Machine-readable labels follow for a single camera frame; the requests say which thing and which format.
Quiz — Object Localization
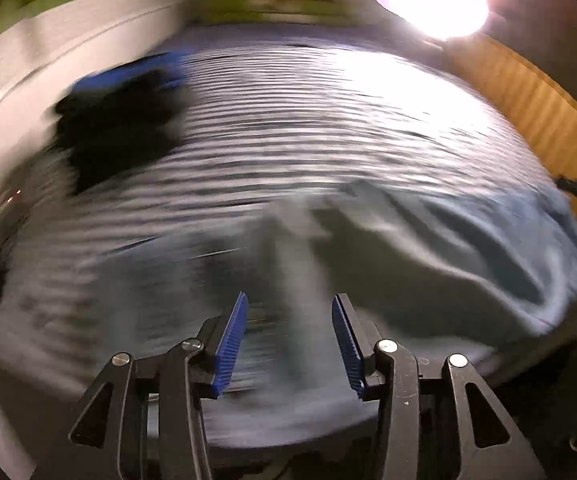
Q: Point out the black folded clothes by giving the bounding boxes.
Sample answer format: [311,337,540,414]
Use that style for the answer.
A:
[52,67,190,197]

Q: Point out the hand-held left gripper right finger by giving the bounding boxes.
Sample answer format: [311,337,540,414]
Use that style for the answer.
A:
[331,293,544,480]

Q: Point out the striped bed quilt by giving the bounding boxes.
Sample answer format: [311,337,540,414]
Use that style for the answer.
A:
[0,22,577,450]

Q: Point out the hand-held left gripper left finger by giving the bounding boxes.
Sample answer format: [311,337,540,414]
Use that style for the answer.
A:
[68,291,250,480]

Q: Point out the white bed frame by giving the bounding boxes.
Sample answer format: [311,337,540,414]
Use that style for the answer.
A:
[0,0,192,461]

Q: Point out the green floral folded blanket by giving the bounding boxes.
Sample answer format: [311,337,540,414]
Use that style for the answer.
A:
[202,0,355,24]

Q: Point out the light blue denim jeans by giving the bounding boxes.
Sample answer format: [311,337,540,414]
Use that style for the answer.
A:
[101,180,577,413]

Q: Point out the wooden slat bed rail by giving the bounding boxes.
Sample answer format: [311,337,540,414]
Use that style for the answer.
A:
[447,35,577,222]

